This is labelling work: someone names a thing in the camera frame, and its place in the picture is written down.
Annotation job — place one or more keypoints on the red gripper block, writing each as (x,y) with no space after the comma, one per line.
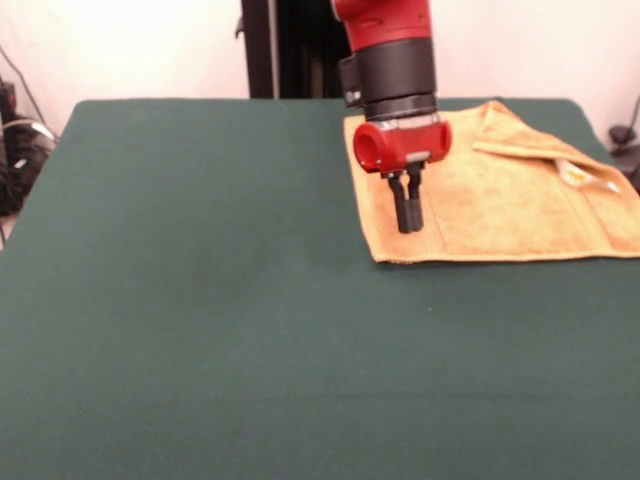
(400,147)

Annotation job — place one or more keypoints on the orange terry towel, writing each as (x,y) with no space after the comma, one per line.
(500,200)

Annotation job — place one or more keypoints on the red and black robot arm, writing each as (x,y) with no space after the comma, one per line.
(395,65)

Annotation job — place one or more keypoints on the black plug adapter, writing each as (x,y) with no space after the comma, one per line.
(620,135)

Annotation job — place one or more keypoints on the dark green table cloth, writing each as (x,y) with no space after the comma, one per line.
(200,325)

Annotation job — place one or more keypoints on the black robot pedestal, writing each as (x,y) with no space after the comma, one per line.
(295,50)

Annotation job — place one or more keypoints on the black power strip red switch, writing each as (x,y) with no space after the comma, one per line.
(7,100)

